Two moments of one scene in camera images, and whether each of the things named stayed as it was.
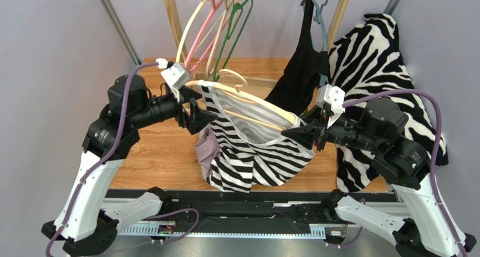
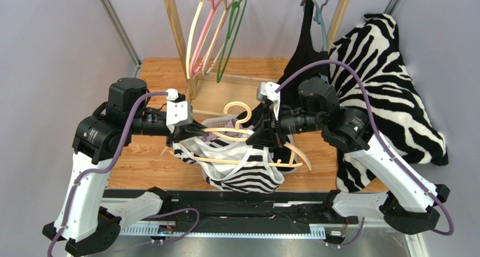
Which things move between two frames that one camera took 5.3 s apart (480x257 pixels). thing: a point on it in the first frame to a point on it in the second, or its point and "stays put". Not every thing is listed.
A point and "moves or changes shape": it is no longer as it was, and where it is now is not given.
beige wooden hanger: x=239 y=91 to x=236 y=134
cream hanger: x=204 y=1 to x=195 y=16
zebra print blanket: x=370 y=59 stays put
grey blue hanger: x=317 y=18 stays put
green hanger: x=235 y=14 moves or changes shape
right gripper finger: x=304 y=134 to x=266 y=136
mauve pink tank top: x=206 y=148 to x=210 y=136
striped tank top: x=253 y=148 moves or changes shape
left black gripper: x=199 y=118 to x=181 y=132
